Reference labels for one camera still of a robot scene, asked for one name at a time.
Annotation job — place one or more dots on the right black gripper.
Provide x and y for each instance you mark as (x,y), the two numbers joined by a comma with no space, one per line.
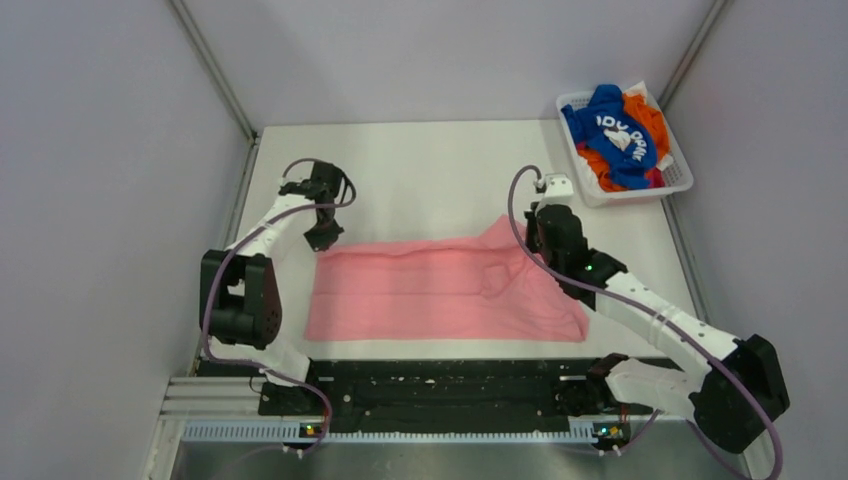
(531,225)

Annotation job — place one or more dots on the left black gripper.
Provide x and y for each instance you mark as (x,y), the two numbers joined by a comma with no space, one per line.
(324,240)

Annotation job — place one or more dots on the pink t-shirt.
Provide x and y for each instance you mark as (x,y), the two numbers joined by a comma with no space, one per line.
(465,288)

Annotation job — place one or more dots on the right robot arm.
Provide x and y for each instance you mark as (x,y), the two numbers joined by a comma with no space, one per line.
(732,390)

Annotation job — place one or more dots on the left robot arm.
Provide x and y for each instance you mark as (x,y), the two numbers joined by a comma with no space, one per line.
(241,308)

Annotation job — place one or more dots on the orange t-shirt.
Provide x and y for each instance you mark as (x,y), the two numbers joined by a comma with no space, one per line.
(657,126)

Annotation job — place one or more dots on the red t-shirt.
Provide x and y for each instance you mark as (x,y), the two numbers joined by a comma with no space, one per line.
(655,178)

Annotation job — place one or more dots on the blue printed t-shirt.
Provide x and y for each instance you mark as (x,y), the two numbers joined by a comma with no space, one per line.
(618,148)

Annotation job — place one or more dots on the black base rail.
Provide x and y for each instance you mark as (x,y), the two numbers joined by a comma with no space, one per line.
(462,396)

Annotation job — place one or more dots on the white slotted cable duct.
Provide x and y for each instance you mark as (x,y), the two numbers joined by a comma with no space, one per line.
(294,432)

